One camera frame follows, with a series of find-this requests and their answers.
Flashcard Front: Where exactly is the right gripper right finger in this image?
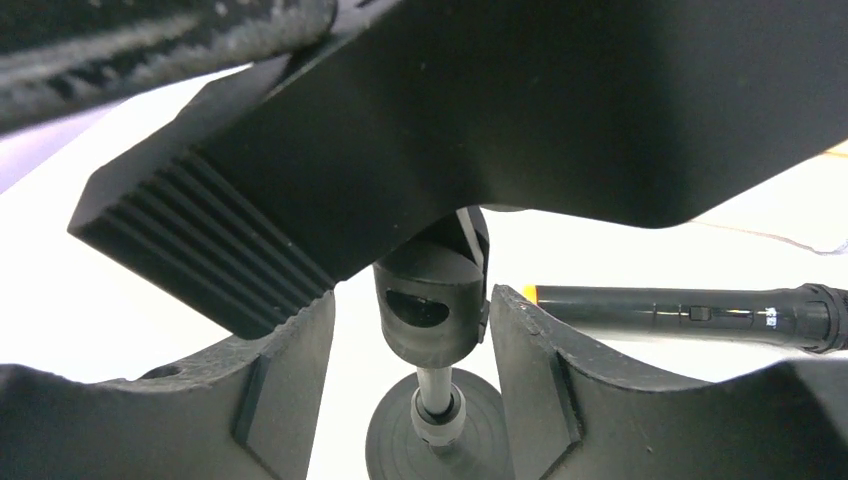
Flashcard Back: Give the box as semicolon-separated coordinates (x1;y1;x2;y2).
489;285;847;479

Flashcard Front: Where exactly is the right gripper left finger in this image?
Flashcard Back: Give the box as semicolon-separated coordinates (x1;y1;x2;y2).
1;294;335;479

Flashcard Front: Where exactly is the black round-base stand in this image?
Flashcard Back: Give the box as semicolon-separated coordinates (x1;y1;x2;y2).
67;0;848;480

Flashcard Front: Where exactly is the black microphone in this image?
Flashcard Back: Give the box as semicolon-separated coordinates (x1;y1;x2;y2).
522;283;847;354

